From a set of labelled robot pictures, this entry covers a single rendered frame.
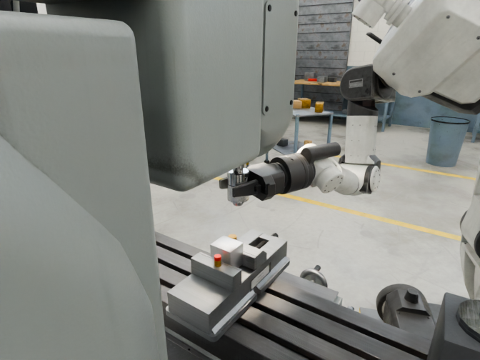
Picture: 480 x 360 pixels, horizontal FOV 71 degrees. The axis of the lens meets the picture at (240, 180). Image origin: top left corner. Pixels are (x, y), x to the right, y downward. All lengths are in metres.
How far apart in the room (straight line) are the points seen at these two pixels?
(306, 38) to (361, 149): 7.71
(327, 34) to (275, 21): 7.94
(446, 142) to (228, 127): 5.00
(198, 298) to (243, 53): 0.52
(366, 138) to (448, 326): 0.61
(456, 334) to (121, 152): 0.52
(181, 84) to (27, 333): 0.26
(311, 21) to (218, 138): 8.29
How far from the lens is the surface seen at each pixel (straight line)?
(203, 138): 0.41
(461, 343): 0.60
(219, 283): 0.80
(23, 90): 0.23
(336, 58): 8.43
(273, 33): 0.58
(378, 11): 0.97
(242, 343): 0.77
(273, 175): 0.72
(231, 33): 0.45
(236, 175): 0.69
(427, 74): 0.96
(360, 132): 1.07
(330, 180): 0.81
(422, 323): 1.47
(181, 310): 0.80
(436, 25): 0.91
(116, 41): 0.27
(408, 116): 8.21
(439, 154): 5.43
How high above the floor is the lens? 1.50
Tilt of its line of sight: 21 degrees down
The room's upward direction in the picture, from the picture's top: straight up
